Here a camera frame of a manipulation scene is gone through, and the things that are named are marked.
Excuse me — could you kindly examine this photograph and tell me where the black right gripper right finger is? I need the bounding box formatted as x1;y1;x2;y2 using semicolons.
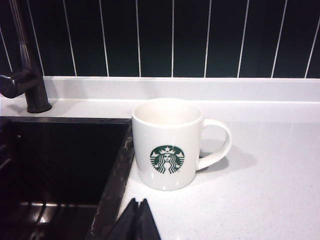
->
138;198;161;240

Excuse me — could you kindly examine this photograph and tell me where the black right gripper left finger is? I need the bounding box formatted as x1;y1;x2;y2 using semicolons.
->
105;197;141;240

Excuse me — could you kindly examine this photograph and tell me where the white Starbucks logo mug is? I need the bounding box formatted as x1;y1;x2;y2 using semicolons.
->
131;97;232;192

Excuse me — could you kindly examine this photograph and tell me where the grey faucet lever handle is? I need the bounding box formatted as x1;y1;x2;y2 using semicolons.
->
0;70;38;99

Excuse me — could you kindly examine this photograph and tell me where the black sink basin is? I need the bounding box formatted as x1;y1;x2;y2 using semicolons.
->
0;115;134;240

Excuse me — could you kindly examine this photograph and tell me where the chrome sink faucet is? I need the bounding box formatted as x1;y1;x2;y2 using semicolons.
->
7;0;53;114

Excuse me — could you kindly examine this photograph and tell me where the white backsplash ledge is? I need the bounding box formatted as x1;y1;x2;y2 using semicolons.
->
41;75;320;104

